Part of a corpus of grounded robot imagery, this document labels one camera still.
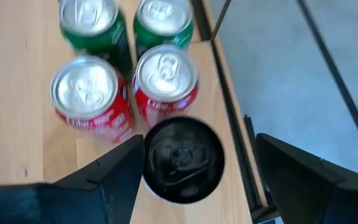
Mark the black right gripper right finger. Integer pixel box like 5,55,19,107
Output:
255,133,358,224

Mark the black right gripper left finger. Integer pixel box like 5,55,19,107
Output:
0,134,145,224

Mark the red Star Wars Coca-Cola can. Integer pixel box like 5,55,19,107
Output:
50,55,136,144

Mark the green Sprite can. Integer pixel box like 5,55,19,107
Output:
58,0,134,82
132,0,195,60

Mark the wooden shelf board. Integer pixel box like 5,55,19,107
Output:
42,0,256,224

